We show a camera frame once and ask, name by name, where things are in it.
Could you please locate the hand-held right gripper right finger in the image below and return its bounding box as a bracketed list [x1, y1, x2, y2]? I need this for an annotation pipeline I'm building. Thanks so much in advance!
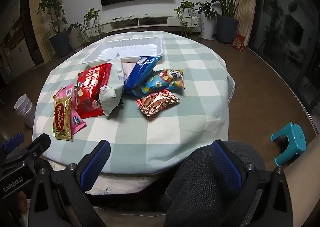
[212, 139, 293, 227]

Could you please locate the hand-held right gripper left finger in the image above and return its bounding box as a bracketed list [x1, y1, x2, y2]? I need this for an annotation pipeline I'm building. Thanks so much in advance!
[27, 139, 112, 227]

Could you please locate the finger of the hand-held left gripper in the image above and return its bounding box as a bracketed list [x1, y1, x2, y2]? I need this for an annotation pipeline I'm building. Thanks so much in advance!
[2, 133, 24, 152]
[25, 134, 51, 165]

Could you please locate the gold red snack packet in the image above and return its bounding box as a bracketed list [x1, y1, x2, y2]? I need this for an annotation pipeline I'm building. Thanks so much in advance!
[53, 96, 73, 141]

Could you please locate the pink snack packet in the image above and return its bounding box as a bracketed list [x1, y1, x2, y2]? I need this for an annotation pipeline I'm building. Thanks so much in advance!
[54, 83, 87, 134]

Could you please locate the red chocolate ball bag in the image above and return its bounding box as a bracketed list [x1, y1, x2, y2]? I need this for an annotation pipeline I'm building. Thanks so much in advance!
[76, 63, 115, 119]

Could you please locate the pale green snack bag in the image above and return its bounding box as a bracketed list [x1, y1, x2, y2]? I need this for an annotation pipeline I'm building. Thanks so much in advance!
[99, 53, 125, 117]

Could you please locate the red silver foil snack packet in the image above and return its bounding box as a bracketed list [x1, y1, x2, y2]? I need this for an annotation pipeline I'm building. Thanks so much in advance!
[136, 89, 180, 117]

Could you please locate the pale pink packet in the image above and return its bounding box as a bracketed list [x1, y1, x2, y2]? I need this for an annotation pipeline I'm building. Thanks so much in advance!
[122, 63, 135, 85]

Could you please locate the light blue panda snack bag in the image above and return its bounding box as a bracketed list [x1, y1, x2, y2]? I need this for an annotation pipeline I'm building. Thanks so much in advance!
[141, 69, 185, 95]

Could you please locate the white plastic tray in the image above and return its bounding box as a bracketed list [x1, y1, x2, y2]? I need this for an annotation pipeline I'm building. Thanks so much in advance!
[82, 37, 164, 64]

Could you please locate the person's left hand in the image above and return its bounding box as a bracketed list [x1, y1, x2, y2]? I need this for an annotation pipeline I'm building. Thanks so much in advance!
[17, 190, 28, 214]

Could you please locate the white floral undercloth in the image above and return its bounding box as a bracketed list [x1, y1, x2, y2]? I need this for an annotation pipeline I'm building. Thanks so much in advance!
[50, 159, 180, 196]

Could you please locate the white plastic bucket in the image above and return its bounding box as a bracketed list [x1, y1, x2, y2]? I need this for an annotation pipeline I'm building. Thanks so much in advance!
[14, 94, 37, 129]

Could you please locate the green white checked tablecloth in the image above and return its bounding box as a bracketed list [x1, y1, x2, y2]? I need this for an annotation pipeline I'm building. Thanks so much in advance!
[32, 31, 237, 175]

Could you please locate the teal plastic stool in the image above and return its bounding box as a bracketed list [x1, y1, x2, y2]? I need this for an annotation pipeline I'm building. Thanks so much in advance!
[271, 122, 307, 167]

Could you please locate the beige sofa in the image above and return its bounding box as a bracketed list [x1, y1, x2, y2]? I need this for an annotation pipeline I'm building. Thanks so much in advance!
[282, 139, 320, 227]

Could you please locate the dark wooden cabinet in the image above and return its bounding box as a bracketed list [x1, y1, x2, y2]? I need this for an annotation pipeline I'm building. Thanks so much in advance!
[0, 0, 47, 85]

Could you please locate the tall plant in dark pot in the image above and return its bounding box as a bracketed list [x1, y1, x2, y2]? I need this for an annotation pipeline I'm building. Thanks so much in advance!
[35, 0, 72, 58]

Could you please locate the plant in ribbed pale pot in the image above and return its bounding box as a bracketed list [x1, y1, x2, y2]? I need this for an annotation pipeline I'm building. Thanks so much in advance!
[67, 22, 84, 52]

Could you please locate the red box on floor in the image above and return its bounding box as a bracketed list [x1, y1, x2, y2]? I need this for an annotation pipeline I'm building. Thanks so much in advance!
[232, 34, 245, 52]

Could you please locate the trailing green potted plant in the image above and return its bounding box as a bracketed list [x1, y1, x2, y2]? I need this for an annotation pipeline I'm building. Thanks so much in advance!
[80, 9, 107, 42]
[174, 0, 200, 40]

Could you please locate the plant in white pot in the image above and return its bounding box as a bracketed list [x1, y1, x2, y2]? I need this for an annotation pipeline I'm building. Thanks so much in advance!
[196, 2, 217, 41]

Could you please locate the large-leaf plant in dark pot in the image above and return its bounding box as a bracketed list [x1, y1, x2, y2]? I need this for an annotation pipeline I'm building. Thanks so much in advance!
[192, 0, 255, 43]

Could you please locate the glass sliding door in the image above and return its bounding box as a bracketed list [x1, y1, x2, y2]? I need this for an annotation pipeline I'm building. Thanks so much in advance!
[250, 0, 320, 117]

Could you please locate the beige curtain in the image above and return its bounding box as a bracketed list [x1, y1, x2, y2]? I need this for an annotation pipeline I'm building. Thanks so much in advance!
[236, 0, 257, 48]

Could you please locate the white television cabinet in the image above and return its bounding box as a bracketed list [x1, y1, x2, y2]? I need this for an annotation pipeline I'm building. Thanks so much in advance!
[101, 14, 200, 33]

